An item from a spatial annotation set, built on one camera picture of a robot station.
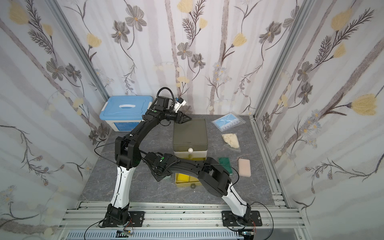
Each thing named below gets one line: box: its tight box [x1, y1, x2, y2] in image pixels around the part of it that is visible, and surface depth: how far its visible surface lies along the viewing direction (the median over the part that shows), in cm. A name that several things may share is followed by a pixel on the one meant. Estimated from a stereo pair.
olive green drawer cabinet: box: [172, 118, 209, 152], surface depth 85 cm
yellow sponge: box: [175, 173, 200, 183], surface depth 88 cm
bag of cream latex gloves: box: [221, 133, 241, 152], surface depth 105 cm
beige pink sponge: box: [238, 158, 252, 178], surface depth 95 cm
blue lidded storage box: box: [99, 95, 153, 132], surface depth 106 cm
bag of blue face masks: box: [211, 112, 246, 132], surface depth 117 cm
